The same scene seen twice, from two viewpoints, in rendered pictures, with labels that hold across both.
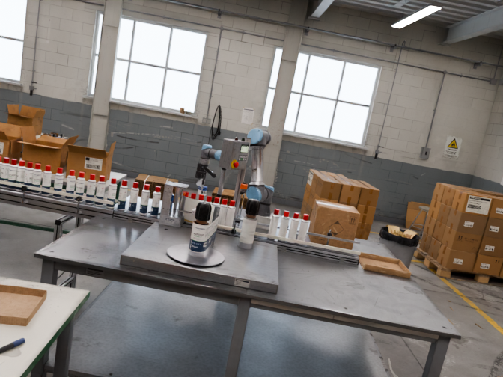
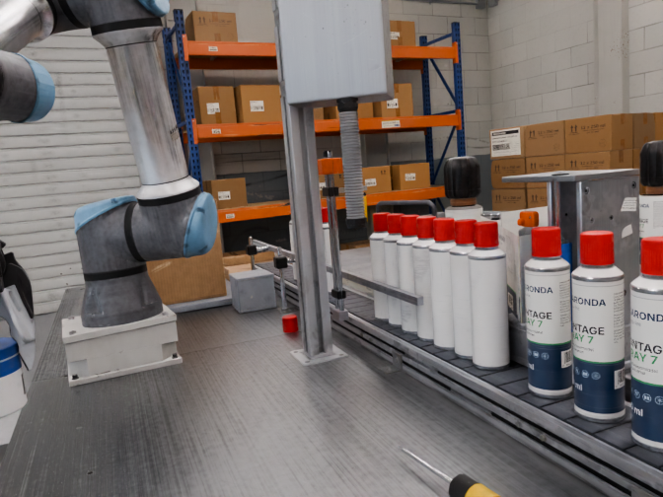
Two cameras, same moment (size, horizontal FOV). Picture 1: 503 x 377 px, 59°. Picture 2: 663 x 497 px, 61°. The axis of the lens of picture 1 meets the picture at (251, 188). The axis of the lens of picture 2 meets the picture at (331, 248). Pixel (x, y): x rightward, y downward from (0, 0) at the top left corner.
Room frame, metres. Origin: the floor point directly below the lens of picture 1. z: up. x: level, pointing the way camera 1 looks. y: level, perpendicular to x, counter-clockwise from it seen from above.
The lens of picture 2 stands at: (3.37, 1.05, 1.17)
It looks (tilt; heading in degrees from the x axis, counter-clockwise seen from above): 8 degrees down; 248
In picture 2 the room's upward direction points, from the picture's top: 5 degrees counter-clockwise
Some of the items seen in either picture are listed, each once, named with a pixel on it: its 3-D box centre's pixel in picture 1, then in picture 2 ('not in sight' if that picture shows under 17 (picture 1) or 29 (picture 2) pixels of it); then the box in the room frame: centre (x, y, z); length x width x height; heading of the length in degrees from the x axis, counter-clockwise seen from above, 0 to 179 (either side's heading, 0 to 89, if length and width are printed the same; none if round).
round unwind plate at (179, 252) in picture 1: (195, 254); not in sight; (2.28, 0.23, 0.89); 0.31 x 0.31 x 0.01
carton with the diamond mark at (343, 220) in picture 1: (332, 224); (171, 248); (3.19, -0.63, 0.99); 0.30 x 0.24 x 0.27; 90
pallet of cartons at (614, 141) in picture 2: not in sight; (578, 208); (-0.23, -2.40, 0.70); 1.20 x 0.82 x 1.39; 99
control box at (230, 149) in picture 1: (234, 154); (337, 44); (2.96, 0.15, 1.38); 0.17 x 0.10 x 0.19; 144
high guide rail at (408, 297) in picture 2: (281, 227); (307, 260); (2.91, -0.24, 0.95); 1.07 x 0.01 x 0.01; 89
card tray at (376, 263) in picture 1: (382, 264); (255, 264); (2.86, -0.95, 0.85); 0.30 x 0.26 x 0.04; 89
